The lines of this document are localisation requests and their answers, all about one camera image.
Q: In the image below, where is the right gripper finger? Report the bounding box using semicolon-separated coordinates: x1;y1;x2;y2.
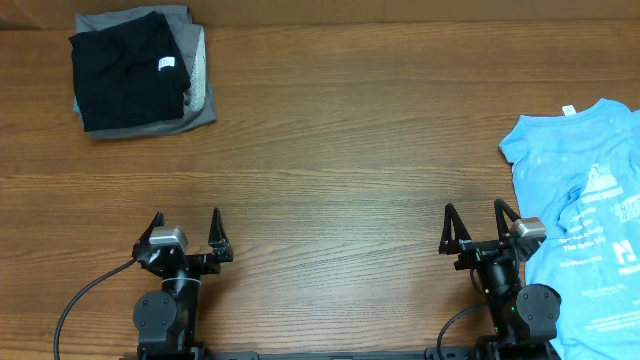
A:
494;198;520;239
441;203;471;243

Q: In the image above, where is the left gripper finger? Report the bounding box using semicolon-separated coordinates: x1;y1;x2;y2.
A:
137;212;165;245
208;207;230;248

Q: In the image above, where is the light blue printed t-shirt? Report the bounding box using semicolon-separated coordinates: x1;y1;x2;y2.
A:
499;99;639;359

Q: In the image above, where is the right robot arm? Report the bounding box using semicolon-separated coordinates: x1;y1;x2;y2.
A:
435;198;562;360

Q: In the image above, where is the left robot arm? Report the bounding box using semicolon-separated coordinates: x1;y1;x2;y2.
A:
132;209;234;359

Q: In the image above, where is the folded grey garment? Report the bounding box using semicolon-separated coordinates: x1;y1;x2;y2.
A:
75;5;217;140

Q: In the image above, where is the folded black garment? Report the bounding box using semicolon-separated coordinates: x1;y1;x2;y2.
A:
69;11;190;132

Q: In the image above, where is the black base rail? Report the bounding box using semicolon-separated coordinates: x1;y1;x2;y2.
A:
119;345;564;360

